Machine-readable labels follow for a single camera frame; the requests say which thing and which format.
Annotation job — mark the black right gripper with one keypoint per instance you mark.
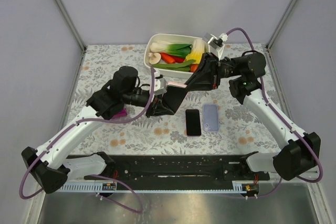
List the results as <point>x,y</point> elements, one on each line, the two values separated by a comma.
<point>214,70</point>

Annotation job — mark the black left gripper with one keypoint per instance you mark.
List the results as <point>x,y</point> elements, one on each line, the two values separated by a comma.
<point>156,100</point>

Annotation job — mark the black phone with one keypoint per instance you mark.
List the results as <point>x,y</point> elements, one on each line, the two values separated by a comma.
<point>193,124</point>

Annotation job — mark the lilac phone case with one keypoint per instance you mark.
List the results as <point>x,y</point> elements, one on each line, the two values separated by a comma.
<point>210,118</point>

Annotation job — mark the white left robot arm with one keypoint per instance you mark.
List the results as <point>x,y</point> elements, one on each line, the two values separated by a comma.
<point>119,101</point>

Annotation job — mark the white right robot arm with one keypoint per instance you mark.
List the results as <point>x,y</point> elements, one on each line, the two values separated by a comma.
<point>299,151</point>

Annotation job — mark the toy orange tomato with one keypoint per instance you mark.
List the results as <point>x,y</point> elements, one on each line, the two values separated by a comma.
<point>193,67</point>

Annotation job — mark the toy green bean pod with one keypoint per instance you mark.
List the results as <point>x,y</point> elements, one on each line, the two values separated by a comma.
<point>183,67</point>

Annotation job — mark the toy napa cabbage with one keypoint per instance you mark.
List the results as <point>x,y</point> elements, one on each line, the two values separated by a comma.
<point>197,50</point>

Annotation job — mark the toy bok choy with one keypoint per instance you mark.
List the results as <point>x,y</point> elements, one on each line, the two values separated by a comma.
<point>178,50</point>

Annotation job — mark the purple snack packet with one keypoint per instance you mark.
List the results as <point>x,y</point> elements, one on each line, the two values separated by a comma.
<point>122,113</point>

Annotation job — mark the toy red chili pepper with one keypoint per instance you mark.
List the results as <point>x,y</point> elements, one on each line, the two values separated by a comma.
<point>171,59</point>

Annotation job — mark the toy mushroom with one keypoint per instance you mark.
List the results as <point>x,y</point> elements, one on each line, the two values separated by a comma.
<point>154,58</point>

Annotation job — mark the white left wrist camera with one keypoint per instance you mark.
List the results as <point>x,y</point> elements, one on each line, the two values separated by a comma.
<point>160,83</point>

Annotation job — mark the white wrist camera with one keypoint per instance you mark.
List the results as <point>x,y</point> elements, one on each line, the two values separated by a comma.
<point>216,44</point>
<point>160,83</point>

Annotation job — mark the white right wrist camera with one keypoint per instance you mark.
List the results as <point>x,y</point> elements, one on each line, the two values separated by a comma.
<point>216,44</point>

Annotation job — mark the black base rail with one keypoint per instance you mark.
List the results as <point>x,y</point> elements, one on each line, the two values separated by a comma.
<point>181,172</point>

